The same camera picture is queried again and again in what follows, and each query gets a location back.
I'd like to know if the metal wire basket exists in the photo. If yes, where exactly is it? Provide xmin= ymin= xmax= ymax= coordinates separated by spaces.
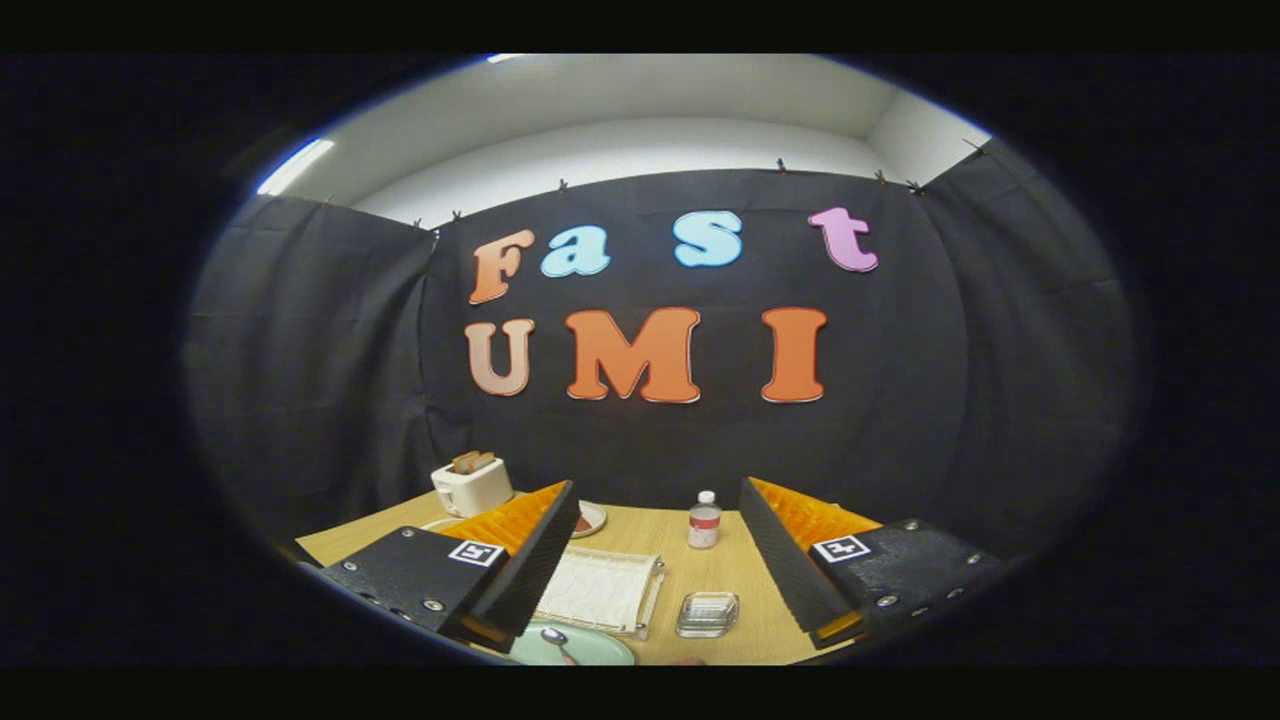
xmin=675 ymin=591 xmax=741 ymax=639

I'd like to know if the clear bottle with red label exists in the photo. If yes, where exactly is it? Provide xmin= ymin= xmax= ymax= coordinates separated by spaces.
xmin=687 ymin=490 xmax=723 ymax=550

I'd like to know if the ceiling light tube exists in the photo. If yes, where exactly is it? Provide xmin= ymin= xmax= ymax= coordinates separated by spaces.
xmin=257 ymin=138 xmax=336 ymax=196

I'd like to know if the white toaster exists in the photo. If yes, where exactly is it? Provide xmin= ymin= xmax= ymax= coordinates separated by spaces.
xmin=431 ymin=452 xmax=515 ymax=518

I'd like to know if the black backdrop cloth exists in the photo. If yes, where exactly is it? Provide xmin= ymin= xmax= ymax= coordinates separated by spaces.
xmin=180 ymin=140 xmax=1141 ymax=601

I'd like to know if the mint green plate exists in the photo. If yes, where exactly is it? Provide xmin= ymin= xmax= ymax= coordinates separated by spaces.
xmin=508 ymin=619 xmax=638 ymax=667

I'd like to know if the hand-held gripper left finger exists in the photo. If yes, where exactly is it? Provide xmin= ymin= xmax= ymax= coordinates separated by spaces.
xmin=318 ymin=479 xmax=583 ymax=654

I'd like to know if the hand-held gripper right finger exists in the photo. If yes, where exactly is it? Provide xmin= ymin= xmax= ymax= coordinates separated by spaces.
xmin=737 ymin=476 xmax=1007 ymax=650

